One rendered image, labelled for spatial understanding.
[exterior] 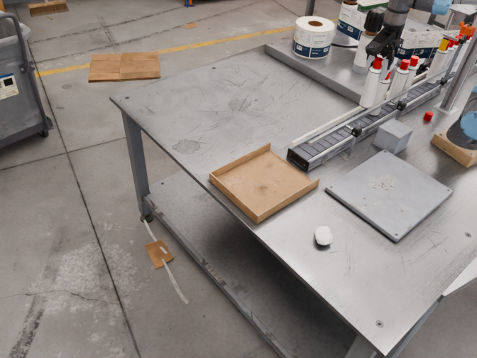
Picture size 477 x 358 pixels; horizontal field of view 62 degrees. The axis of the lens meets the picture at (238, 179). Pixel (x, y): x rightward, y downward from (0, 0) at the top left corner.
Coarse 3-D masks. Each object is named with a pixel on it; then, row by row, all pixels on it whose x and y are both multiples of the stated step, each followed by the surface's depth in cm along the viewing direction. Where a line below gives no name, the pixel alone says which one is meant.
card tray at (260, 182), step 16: (240, 160) 148; (256, 160) 152; (272, 160) 152; (224, 176) 144; (240, 176) 145; (256, 176) 145; (272, 176) 146; (288, 176) 146; (304, 176) 146; (224, 192) 137; (240, 192) 139; (256, 192) 139; (272, 192) 139; (288, 192) 140; (304, 192) 139; (240, 208) 133; (256, 208) 134; (272, 208) 130
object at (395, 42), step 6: (384, 24) 140; (396, 30) 142; (402, 30) 144; (396, 36) 144; (390, 42) 143; (396, 42) 143; (402, 42) 145; (384, 48) 144; (390, 48) 142; (396, 48) 147; (378, 54) 147; (384, 54) 145
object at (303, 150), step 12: (408, 96) 184; (384, 108) 175; (360, 120) 167; (372, 120) 168; (324, 132) 160; (336, 132) 160; (348, 132) 160; (300, 144) 153; (324, 144) 154; (300, 156) 148; (312, 156) 148
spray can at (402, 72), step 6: (402, 60) 164; (408, 60) 165; (402, 66) 165; (408, 66) 165; (396, 72) 168; (402, 72) 166; (408, 72) 166; (396, 78) 168; (402, 78) 167; (396, 84) 170; (402, 84) 169; (390, 90) 173; (396, 90) 171; (390, 96) 174; (390, 102) 176
